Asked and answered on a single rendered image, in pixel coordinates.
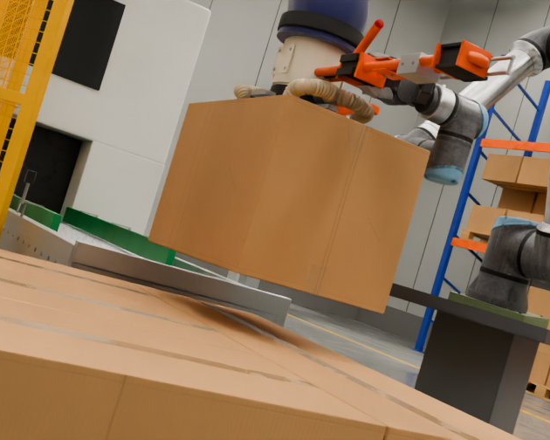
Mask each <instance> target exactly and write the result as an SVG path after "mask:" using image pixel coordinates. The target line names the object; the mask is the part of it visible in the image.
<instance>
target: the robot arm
mask: <svg viewBox="0 0 550 440"><path fill-rule="evenodd" d="M511 55H515V56H516V59H514V62H513V65H512V73H511V74H510V75H499V76H486V77H488V80H487V81H473V82H472V83H471V84H470V85H469V86H467V87H466V88H465V89H464V90H463V91H462V92H461V93H456V92H453V91H451V90H450V89H448V88H446V85H441V86H440V85H438V84H436V83H427V84H423V85H418V84H416V83H414V82H412V81H409V80H407V79H399V80H391V79H388V78H386V80H385V81H386V84H385V87H384V88H382V89H381V88H378V87H377V86H370V85H358V87H359V88H360V89H361V90H362V91H363V93H362V94H366V95H369V96H371V97H372V98H374V99H378V100H380V101H382V102H383V103H384V104H386V105H389V106H407V105H409V106H411V107H415V109H416V110H417V112H418V114H419V115H420V117H421V118H423V119H425V120H426V121H425V122H424V123H422V124H421V125H420V126H419V127H416V128H414V129H413V130H412V131H411V132H409V133H408V134H407V135H404V134H399V135H396V136H395V137H396V138H399V139H401V140H403V141H406V142H409V143H411V144H414V145H416V146H418V147H420V148H424V149H426V150H429V151H430V156H429V159H428V162H427V166H426V169H425V172H424V175H423V176H424V178H425V179H427V180H429V181H431V182H436V183H440V184H445V185H457V184H459V182H460V179H461V177H462V175H463V174H464V167H465V164H466V162H467V159H468V156H469V153H470V151H471V146H472V143H473V140H476V139H477V138H479V137H480V136H481V135H482V134H483V133H484V131H485V130H486V128H487V125H488V120H489V117H488V113H487V110H488V109H489V108H491V107H492V106H493V105H494V104H496V103H497V102H498V101H499V100H501V99H502V98H503V97H504V96H505V95H507V94H508V93H509V92H510V91H511V90H512V89H513V88H514V87H515V86H517V85H518V84H519V83H520V82H521V81H523V80H524V79H525V78H526V77H534V76H537V75H538V74H540V73H541V72H542V71H544V70H546V69H548V68H550V26H547V27H543V28H540V29H538V30H535V31H531V32H529V33H527V34H526V35H524V36H522V37H520V38H518V39H517V40H516V41H514V42H513V43H512V44H511V45H510V47H509V51H508V54H507V55H506V56H511ZM419 87H420V88H419ZM529 279H533V280H536V281H539V282H541V283H545V284H548V285H550V168H549V177H548V185H547V202H546V211H545V219H544V221H543V222H541V223H537V222H534V221H529V220H526V219H523V218H518V217H507V216H501V217H497V219H496V220H495V223H494V225H493V227H492V231H491V235H490V237H489V240H488V244H487V246H486V249H485V254H484V257H483V261H482V264H481V266H480V270H479V273H478V275H477V276H476V277H475V278H474V280H473V281H472V282H471V284H470V285H469V287H468V288H467V290H466V294H465V295H466V296H468V297H471V298H473V299H477V300H480V301H483V302H485V303H488V304H491V305H494V306H499V307H502V308H505V309H508V310H512V311H514V312H518V313H526V312H527V309H528V300H527V286H528V282H529Z"/></svg>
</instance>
